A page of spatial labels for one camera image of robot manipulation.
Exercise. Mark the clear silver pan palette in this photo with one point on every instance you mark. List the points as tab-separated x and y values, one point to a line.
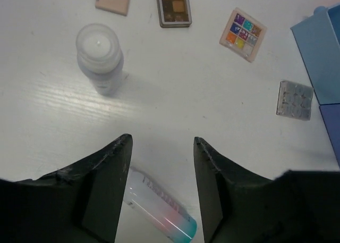
294	100

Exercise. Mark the colourful glitter eyeshadow palette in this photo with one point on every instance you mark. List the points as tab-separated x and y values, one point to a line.
243	35

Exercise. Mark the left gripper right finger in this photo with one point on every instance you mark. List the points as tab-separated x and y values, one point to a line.
238	205

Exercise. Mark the three-compartment organizer tray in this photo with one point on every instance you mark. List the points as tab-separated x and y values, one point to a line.
317	38

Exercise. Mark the pink teal spray bottle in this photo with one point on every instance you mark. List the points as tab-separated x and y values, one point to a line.
148	198

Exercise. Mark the white clear-cap bottle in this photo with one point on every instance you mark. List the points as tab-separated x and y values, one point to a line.
100	57

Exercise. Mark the brown eyeshadow palette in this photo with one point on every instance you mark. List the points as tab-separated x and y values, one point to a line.
174	13

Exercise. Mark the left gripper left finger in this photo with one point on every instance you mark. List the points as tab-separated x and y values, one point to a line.
78	203

